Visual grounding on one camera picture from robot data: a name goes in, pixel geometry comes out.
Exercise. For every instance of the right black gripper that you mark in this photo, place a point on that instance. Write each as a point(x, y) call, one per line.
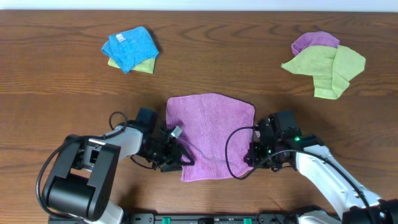
point(252, 157)

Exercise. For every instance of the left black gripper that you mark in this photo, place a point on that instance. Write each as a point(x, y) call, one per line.
point(170, 150)

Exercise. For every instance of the purple microfiber cloth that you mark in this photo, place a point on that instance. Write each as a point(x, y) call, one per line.
point(214, 132)

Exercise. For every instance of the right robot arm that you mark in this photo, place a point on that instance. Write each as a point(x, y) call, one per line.
point(307, 154)

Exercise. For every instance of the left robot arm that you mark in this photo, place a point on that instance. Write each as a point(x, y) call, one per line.
point(80, 182)

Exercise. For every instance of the green folded cloth under blue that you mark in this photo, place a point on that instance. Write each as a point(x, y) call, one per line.
point(146, 66)

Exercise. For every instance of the green crumpled cloth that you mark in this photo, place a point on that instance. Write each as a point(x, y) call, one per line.
point(332, 68)

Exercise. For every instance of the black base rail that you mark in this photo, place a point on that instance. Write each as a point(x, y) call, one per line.
point(205, 218)

